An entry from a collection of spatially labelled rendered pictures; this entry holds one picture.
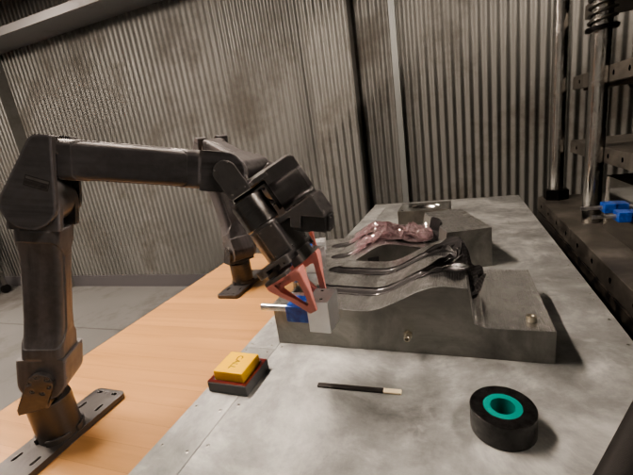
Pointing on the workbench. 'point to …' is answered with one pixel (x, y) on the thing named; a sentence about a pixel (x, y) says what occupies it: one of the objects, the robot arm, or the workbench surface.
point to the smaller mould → (413, 212)
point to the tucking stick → (360, 388)
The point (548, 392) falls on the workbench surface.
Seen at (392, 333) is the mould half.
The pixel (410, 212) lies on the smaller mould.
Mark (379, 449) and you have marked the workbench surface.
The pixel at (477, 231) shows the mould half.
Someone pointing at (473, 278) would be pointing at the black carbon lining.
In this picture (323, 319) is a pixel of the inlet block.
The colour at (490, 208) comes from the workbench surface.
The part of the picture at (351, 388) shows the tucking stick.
